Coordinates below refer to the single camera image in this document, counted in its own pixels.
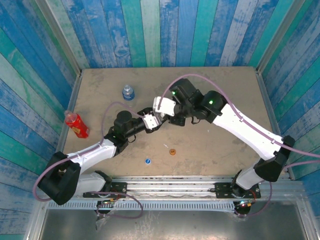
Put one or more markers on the small clear bottle blue label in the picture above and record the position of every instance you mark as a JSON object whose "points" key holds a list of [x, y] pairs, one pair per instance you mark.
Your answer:
{"points": [[128, 94]]}

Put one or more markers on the orange bottle cap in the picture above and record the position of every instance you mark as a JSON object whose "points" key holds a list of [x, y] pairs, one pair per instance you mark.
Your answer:
{"points": [[172, 152]]}

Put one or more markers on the blue and white bottle cap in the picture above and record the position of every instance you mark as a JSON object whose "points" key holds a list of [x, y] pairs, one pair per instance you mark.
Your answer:
{"points": [[148, 161]]}

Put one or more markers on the red tea bottle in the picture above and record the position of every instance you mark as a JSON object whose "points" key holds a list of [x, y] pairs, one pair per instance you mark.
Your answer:
{"points": [[77, 123]]}

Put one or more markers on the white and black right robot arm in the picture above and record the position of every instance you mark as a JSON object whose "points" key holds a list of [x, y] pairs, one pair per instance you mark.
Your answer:
{"points": [[245, 127]]}

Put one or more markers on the small white plastic scrap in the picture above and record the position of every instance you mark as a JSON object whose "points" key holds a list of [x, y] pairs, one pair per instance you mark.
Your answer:
{"points": [[165, 145]]}

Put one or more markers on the small controller board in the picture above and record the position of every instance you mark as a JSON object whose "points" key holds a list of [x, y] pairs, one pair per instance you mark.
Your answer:
{"points": [[107, 203], [243, 203]]}

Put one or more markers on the steel sheet tray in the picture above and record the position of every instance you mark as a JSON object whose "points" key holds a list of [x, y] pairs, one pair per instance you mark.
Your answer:
{"points": [[175, 225]]}

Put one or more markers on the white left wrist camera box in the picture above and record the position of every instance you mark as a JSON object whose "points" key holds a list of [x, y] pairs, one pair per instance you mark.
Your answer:
{"points": [[152, 122]]}

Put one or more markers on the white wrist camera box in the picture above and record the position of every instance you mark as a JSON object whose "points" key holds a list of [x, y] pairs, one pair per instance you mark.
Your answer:
{"points": [[163, 106], [152, 122]]}

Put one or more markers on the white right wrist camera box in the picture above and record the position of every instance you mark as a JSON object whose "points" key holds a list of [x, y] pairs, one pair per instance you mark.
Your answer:
{"points": [[163, 106]]}

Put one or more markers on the aluminium table edge rail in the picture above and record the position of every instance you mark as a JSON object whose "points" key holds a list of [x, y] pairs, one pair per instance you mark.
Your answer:
{"points": [[73, 100], [265, 100]]}

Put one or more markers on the aluminium mounting rail frame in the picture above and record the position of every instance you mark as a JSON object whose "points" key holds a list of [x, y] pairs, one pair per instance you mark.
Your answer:
{"points": [[170, 186]]}

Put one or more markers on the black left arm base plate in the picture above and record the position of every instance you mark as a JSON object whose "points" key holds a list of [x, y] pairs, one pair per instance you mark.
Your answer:
{"points": [[117, 190]]}

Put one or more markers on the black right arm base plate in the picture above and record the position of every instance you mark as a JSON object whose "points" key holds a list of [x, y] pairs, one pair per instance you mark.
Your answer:
{"points": [[223, 191]]}

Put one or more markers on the metal corner post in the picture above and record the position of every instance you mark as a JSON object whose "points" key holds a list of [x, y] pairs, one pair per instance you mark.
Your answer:
{"points": [[60, 35], [277, 35]]}

